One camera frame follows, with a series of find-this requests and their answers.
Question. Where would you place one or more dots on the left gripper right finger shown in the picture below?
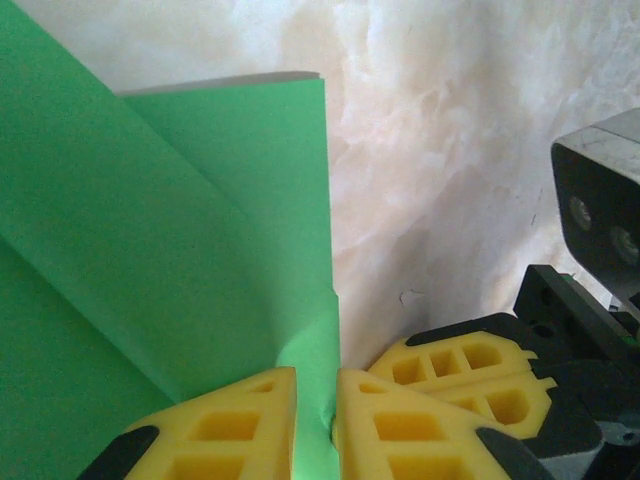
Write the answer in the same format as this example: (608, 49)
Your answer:
(365, 400)

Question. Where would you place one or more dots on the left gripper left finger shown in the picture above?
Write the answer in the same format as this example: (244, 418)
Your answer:
(250, 405)

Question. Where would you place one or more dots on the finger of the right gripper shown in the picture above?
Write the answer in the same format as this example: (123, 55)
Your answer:
(460, 340)
(530, 395)

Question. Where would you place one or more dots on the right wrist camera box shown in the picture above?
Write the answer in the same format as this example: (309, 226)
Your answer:
(600, 200)

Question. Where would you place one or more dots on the green paper sheet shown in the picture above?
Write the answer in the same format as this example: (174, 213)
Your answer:
(150, 225)

